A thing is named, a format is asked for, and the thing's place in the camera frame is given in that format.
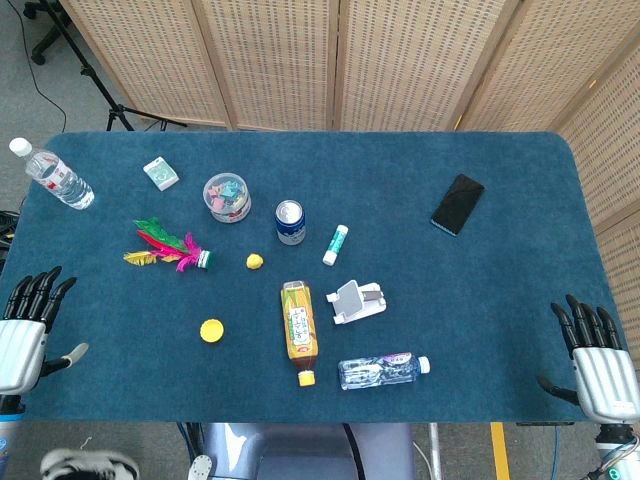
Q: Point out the clear round clip container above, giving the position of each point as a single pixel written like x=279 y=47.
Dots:
x=227 y=197

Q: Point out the woven wooden folding screen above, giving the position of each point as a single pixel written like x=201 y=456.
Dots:
x=280 y=60

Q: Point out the clear bottle red label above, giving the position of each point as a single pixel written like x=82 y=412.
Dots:
x=55 y=175

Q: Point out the metal table leg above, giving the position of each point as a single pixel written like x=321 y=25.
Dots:
x=435 y=450

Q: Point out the white teal glue stick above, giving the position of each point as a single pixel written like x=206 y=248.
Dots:
x=335 y=245

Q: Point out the black tripod stand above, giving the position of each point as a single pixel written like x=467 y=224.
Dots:
x=116 y=111

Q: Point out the white folding phone stand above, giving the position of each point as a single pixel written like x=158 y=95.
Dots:
x=352 y=300

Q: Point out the grey robot torso base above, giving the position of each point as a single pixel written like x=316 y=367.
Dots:
x=300 y=450

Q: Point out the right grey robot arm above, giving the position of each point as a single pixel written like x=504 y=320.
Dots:
x=615 y=442

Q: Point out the yellow round lid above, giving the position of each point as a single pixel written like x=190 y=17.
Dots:
x=212 y=331

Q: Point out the blue white drink can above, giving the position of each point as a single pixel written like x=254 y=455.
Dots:
x=290 y=225

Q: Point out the black office chair base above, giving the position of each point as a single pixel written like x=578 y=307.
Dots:
x=50 y=35

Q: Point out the black smartphone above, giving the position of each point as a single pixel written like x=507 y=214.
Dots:
x=457 y=205

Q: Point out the small yellow crumpled ball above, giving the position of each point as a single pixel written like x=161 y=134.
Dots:
x=254 y=261

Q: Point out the yellow label tea bottle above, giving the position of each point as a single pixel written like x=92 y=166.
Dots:
x=299 y=325

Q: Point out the small white green box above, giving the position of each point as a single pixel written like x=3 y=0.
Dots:
x=161 y=173

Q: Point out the clear bottle purple label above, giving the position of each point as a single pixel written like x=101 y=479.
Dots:
x=375 y=371

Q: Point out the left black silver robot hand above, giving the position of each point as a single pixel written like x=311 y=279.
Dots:
x=22 y=345

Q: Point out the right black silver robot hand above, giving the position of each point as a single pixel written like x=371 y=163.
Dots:
x=605 y=375

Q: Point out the colourful feather shuttlecock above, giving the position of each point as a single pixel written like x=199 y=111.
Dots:
x=190 y=252

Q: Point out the blue felt table mat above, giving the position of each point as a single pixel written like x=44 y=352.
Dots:
x=450 y=300

